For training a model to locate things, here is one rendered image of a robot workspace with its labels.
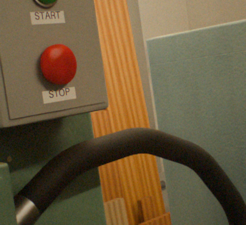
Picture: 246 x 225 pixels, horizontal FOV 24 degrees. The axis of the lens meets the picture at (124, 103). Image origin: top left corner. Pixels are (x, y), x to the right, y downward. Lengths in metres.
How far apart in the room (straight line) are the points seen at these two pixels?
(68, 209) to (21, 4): 0.19
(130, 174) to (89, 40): 1.86
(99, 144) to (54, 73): 0.09
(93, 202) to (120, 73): 1.81
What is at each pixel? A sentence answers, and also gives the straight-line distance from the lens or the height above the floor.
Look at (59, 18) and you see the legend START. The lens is 0.44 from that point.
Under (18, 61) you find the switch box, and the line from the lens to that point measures 0.41.
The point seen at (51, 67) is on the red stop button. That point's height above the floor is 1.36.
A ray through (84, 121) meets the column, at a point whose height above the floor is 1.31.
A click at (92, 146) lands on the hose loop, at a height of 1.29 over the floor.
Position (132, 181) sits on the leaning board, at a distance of 2.31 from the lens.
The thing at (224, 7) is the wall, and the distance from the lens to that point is 2.80.
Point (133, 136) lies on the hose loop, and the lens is 0.50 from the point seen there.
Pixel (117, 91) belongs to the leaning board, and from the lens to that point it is 2.29.
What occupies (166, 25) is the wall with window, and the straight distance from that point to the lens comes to 2.80.
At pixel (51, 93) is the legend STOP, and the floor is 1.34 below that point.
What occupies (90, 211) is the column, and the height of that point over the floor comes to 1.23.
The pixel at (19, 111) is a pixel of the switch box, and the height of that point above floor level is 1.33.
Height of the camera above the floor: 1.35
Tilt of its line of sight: 3 degrees down
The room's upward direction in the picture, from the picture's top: 8 degrees counter-clockwise
